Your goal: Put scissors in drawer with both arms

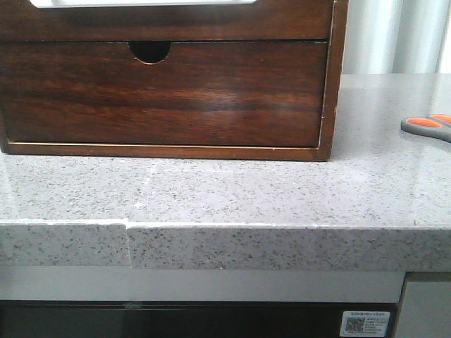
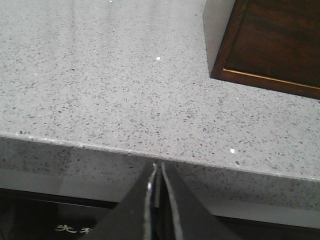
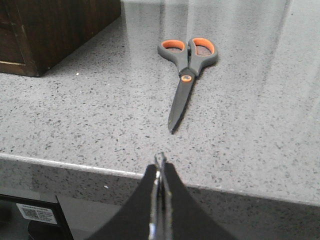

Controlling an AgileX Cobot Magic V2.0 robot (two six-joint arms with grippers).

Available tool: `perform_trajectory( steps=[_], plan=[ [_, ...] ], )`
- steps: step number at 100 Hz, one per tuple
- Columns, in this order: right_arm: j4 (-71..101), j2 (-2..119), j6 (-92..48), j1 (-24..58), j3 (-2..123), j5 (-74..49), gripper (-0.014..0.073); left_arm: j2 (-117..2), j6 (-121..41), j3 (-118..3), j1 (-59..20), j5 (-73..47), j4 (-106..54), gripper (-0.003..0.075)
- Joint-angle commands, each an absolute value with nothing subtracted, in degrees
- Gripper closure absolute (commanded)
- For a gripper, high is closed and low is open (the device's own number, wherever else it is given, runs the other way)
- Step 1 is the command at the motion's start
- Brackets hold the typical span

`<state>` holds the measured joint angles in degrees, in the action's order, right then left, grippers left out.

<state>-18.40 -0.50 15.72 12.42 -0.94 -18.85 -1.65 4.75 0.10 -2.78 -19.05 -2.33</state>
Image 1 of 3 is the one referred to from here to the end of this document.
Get wooden drawer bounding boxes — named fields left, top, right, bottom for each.
left=1, top=1, right=333, bottom=42
left=1, top=41, right=327, bottom=146

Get grey orange scissors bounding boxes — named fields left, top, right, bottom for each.
left=400, top=114, right=451, bottom=143

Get grey cabinet door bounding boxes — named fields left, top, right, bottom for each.
left=395, top=273, right=450, bottom=337

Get black appliance under counter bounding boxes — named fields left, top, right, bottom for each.
left=1, top=301, right=397, bottom=337

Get white QR code sticker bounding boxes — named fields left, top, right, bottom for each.
left=340, top=311, right=390, bottom=337

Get dark wooden drawer cabinet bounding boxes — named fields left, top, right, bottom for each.
left=1, top=1, right=348, bottom=161

